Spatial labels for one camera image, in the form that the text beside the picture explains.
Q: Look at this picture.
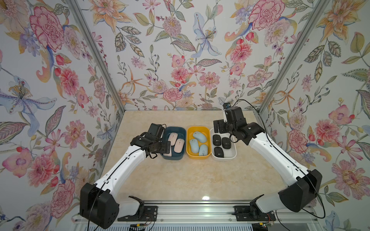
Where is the black mouse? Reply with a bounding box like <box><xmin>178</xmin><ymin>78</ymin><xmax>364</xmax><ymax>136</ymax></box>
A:
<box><xmin>214</xmin><ymin>147</ymin><xmax>224</xmax><ymax>158</ymax></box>
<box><xmin>222</xmin><ymin>137</ymin><xmax>231</xmax><ymax>150</ymax></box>
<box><xmin>213</xmin><ymin>134</ymin><xmax>222</xmax><ymax>146</ymax></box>

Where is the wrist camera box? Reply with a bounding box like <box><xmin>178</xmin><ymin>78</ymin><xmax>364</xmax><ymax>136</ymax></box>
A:
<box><xmin>223</xmin><ymin>103</ymin><xmax>247</xmax><ymax>126</ymax></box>
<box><xmin>147</xmin><ymin>123</ymin><xmax>165</xmax><ymax>141</ymax></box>

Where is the white storage box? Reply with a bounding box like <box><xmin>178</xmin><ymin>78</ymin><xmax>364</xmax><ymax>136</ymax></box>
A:
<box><xmin>210</xmin><ymin>129</ymin><xmax>237</xmax><ymax>161</ymax></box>

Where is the yellow storage box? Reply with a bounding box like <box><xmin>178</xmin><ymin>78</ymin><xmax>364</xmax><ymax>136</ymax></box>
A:
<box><xmin>186</xmin><ymin>126</ymin><xmax>212</xmax><ymax>160</ymax></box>

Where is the left aluminium corner post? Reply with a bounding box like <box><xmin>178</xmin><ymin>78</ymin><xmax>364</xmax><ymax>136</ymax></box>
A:
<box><xmin>66</xmin><ymin>0</ymin><xmax>125</xmax><ymax>115</ymax></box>

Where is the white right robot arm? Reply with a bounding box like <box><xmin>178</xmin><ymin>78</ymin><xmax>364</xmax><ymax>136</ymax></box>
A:
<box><xmin>214</xmin><ymin>119</ymin><xmax>322</xmax><ymax>214</ymax></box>

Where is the light blue mouse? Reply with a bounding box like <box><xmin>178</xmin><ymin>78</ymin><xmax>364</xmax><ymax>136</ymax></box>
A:
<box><xmin>198</xmin><ymin>144</ymin><xmax>209</xmax><ymax>157</ymax></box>
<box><xmin>193</xmin><ymin>131</ymin><xmax>207</xmax><ymax>143</ymax></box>
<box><xmin>189</xmin><ymin>139</ymin><xmax>199</xmax><ymax>154</ymax></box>

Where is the aluminium corner post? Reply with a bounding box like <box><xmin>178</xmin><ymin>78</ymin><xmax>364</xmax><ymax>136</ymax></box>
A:
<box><xmin>259</xmin><ymin>0</ymin><xmax>328</xmax><ymax>115</ymax></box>
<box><xmin>66</xmin><ymin>0</ymin><xmax>125</xmax><ymax>115</ymax></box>

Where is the dark teal storage box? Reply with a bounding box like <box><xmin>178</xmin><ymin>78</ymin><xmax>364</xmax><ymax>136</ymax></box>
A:
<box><xmin>161</xmin><ymin>126</ymin><xmax>187</xmax><ymax>161</ymax></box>

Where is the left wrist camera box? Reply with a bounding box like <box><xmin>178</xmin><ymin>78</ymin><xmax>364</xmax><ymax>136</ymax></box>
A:
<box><xmin>147</xmin><ymin>123</ymin><xmax>165</xmax><ymax>141</ymax></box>

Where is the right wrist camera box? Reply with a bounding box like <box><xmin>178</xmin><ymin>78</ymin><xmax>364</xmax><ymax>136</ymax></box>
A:
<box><xmin>223</xmin><ymin>103</ymin><xmax>247</xmax><ymax>126</ymax></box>

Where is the right aluminium corner post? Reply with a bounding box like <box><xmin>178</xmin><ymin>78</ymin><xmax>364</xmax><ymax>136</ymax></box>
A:
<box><xmin>259</xmin><ymin>0</ymin><xmax>328</xmax><ymax>115</ymax></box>

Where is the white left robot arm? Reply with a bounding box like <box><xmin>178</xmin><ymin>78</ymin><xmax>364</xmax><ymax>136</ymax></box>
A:
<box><xmin>80</xmin><ymin>136</ymin><xmax>171</xmax><ymax>229</ymax></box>

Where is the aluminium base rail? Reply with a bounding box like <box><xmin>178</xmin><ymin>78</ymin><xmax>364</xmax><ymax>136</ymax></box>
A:
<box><xmin>70</xmin><ymin>200</ymin><xmax>321</xmax><ymax>231</ymax></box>

